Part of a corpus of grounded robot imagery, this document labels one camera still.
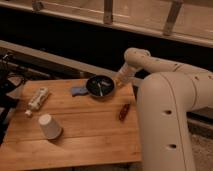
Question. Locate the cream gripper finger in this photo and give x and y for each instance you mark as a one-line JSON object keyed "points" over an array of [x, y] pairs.
{"points": [[117, 82]]}

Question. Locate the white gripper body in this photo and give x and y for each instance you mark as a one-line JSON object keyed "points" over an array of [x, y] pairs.
{"points": [[126, 73]]}

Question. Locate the black ceramic bowl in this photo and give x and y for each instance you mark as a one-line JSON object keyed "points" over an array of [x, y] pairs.
{"points": [[92, 88]]}

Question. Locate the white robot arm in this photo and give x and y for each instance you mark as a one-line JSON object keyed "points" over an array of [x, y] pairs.
{"points": [[165, 97]]}

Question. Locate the utensil inside bowl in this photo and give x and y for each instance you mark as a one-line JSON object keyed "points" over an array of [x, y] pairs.
{"points": [[103, 88]]}

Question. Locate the red brown small object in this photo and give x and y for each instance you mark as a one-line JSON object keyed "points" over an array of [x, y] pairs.
{"points": [[123, 112]]}

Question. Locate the blue sponge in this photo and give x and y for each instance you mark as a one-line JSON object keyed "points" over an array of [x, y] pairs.
{"points": [[78, 91]]}

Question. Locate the white paper cup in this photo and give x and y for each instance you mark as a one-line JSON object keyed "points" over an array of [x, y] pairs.
{"points": [[49, 126]]}

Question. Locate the white plastic bottle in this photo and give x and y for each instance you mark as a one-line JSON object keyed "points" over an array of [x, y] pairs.
{"points": [[37, 100]]}

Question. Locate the black equipment at left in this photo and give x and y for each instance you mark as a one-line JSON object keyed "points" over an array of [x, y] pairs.
{"points": [[10, 80]]}

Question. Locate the metal railing frame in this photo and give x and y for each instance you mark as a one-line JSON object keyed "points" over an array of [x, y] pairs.
{"points": [[189, 21]]}

